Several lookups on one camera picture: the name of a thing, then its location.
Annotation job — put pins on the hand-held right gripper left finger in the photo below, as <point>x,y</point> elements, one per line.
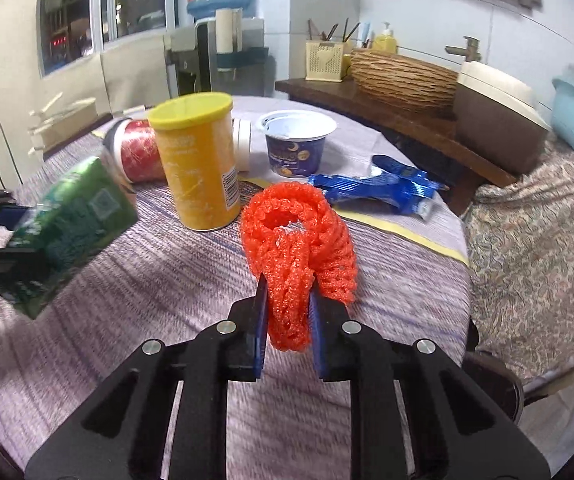
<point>262,325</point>

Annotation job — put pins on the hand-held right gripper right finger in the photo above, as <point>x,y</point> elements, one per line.
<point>319,340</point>

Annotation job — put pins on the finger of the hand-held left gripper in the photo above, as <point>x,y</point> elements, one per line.
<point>7,260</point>
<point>2,214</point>

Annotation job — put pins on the green yellow snack bag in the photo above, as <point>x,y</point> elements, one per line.
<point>72,220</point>

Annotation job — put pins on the orange foam fruit net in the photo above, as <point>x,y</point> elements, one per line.
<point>292,230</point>

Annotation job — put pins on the red snack canister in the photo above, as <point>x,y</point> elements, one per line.
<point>139,155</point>

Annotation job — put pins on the blue foil wrapper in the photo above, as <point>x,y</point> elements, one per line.
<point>367,187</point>

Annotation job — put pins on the yellow snack canister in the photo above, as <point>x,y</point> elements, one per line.
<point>192,175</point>

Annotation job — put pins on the blue white yogurt cup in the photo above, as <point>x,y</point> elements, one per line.
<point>294,155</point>

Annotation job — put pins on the dark brown trash bin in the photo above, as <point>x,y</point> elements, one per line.
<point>497,390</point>

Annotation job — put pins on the cream cooking pot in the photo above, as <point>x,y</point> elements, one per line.
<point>62,120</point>

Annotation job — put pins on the floral cloth cover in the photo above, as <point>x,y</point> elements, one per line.
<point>532,260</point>

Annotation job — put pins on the dark wooden counter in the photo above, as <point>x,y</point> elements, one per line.
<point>367,105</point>

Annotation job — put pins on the water dispenser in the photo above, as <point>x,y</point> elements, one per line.
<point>187,60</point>

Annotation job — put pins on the white framed window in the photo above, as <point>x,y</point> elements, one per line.
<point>117,0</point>

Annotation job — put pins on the dark teal cup holder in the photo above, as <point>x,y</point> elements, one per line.
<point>249,57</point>

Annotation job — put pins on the cream chopstick holder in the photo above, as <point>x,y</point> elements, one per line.
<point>324,62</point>

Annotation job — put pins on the woven basket basin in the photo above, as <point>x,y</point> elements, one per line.
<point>402,80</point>

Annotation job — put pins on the brown cream rice cooker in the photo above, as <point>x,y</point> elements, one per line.
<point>497,115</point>

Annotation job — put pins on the white paper cup stack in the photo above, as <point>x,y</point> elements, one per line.
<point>226,30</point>

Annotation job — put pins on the bundle of chopsticks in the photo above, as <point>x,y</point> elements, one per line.
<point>332,32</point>

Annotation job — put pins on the yellow soap pump bottle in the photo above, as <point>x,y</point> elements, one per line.
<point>384,41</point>

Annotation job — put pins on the bronze faucet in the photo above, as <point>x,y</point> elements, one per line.
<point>469,47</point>

